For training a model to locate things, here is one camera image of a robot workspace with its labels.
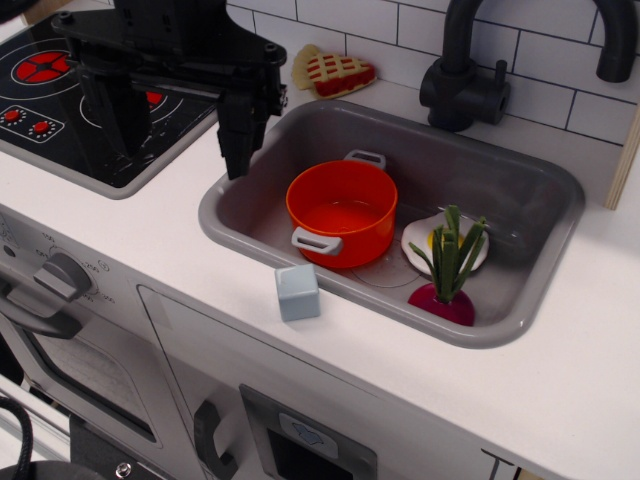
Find toy fried egg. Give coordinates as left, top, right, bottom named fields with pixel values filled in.
left=401, top=212, right=490, bottom=278

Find orange toy pot grey handles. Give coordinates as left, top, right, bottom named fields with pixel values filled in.
left=285, top=149, right=399, bottom=269

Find black toy faucet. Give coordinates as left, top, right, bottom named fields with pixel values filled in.
left=419, top=0, right=639, bottom=132

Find purple toy beet green leaves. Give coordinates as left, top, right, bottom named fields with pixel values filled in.
left=409, top=205, right=486, bottom=327

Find toy dishwasher control panel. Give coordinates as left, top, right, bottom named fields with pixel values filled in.
left=239, top=384, right=378, bottom=480

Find black cable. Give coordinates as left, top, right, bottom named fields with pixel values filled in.
left=0, top=394, right=34, bottom=480

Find toy pie slice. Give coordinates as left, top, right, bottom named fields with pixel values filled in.
left=291, top=44, right=377, bottom=100

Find black toy stovetop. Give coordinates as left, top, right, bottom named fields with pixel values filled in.
left=1, top=17, right=216, bottom=199

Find black cabinet door handle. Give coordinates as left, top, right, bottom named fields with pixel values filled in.
left=193, top=400, right=238, bottom=480

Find grey toy sink basin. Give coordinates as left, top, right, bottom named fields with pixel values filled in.
left=199, top=101, right=584, bottom=348

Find grey oven door handle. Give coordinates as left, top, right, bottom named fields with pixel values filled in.
left=0, top=277, right=84, bottom=341

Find toy oven door window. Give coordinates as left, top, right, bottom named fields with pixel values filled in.
left=18, top=330, right=156, bottom=444

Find light blue cube block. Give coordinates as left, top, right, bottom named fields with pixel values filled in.
left=275, top=264, right=321, bottom=322

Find grey oven knob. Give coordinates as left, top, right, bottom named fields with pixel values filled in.
left=33, top=252, right=92, bottom=302

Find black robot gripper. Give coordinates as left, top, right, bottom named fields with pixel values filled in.
left=52, top=1, right=287, bottom=180

